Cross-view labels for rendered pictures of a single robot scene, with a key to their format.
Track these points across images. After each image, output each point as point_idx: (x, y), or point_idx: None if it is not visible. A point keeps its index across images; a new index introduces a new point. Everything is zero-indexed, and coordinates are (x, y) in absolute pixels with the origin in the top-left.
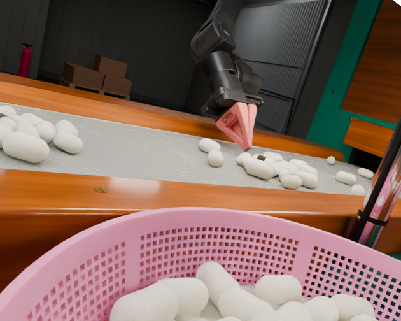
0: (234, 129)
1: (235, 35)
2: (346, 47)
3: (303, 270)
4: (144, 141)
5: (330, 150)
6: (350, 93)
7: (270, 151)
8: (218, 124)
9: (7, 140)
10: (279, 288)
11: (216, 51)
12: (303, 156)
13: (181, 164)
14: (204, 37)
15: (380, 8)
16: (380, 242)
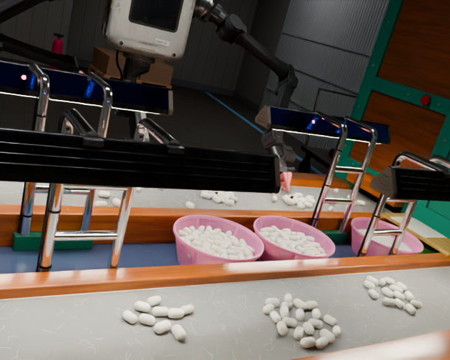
0: (282, 182)
1: (283, 134)
2: None
3: (292, 228)
4: (248, 192)
5: (339, 183)
6: (353, 148)
7: (301, 188)
8: None
9: (226, 201)
10: (286, 230)
11: (273, 144)
12: (321, 188)
13: (263, 201)
14: (268, 138)
15: (369, 101)
16: (325, 226)
